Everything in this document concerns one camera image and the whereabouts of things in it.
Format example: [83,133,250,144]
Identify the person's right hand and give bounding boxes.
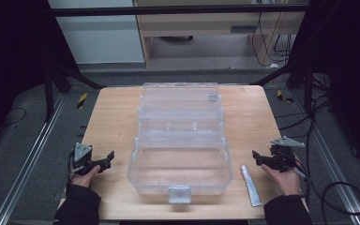
[261,163,302,197]

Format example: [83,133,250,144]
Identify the bundle of black cables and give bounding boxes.
[275,73,336,176]

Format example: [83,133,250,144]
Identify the person's left hand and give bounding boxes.
[70,164,101,189]

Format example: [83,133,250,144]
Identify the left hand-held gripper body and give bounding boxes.
[70,142,105,176]

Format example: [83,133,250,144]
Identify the black horizontal frame bar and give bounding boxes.
[48,3,311,18]

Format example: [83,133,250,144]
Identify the aluminium floor rail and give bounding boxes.
[0,92,68,225]
[290,89,360,225]

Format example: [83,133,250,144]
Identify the clear plastic storage box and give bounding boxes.
[127,82,234,205]

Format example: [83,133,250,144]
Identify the black curtain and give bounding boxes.
[287,0,360,176]
[0,0,80,151]

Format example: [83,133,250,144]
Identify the light wooden desk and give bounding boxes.
[132,0,308,68]

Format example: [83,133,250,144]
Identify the white ointment tube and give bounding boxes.
[240,164,263,208]

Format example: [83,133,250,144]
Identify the hanging desk cables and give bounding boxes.
[250,0,297,68]

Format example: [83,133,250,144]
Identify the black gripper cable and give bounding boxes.
[293,162,360,218]

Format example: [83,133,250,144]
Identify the black metal stand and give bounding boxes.
[42,55,108,124]
[250,55,315,119]

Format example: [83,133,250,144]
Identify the black floor cable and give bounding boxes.
[0,106,28,128]

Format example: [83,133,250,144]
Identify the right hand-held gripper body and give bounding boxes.
[269,135,306,173]

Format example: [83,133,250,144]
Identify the white cabinet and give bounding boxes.
[48,0,146,66]

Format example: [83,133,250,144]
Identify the yellow black striped tape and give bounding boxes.
[76,92,89,111]
[276,89,295,104]

